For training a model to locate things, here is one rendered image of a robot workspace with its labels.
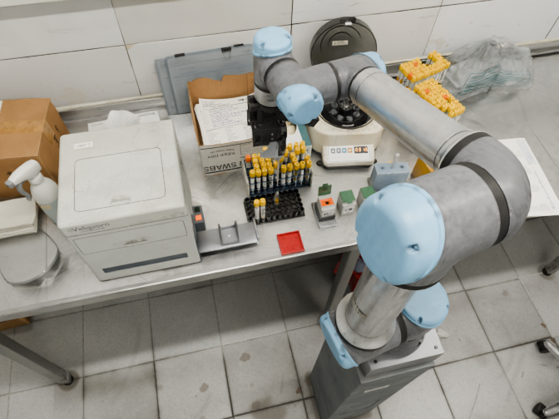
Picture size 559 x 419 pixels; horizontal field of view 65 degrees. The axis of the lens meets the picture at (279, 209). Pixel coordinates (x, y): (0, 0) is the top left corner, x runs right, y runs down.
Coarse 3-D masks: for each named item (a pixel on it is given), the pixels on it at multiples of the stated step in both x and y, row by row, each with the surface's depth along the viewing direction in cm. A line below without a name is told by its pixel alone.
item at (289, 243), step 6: (276, 234) 129; (282, 234) 129; (288, 234) 130; (294, 234) 130; (282, 240) 129; (288, 240) 129; (294, 240) 129; (300, 240) 128; (282, 246) 128; (288, 246) 128; (294, 246) 128; (300, 246) 128; (282, 252) 126; (288, 252) 126; (294, 252) 126
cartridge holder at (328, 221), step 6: (312, 204) 134; (318, 210) 131; (318, 216) 131; (324, 216) 130; (330, 216) 130; (318, 222) 131; (324, 222) 131; (330, 222) 131; (336, 222) 131; (324, 228) 131
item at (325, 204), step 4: (320, 196) 128; (324, 196) 128; (328, 196) 128; (320, 200) 128; (324, 200) 128; (328, 200) 128; (332, 200) 128; (320, 204) 127; (324, 204) 127; (328, 204) 128; (332, 204) 127; (320, 208) 128; (324, 208) 127; (328, 208) 127; (332, 208) 127; (320, 212) 129; (324, 212) 128; (328, 212) 128; (332, 212) 129; (320, 216) 130
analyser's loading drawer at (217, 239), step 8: (232, 224) 125; (240, 224) 127; (248, 224) 127; (200, 232) 125; (208, 232) 125; (216, 232) 125; (224, 232) 125; (232, 232) 126; (240, 232) 126; (248, 232) 126; (256, 232) 123; (200, 240) 124; (208, 240) 124; (216, 240) 124; (224, 240) 124; (232, 240) 124; (240, 240) 124; (248, 240) 124; (256, 240) 124; (200, 248) 123; (208, 248) 123; (216, 248) 123; (224, 248) 123
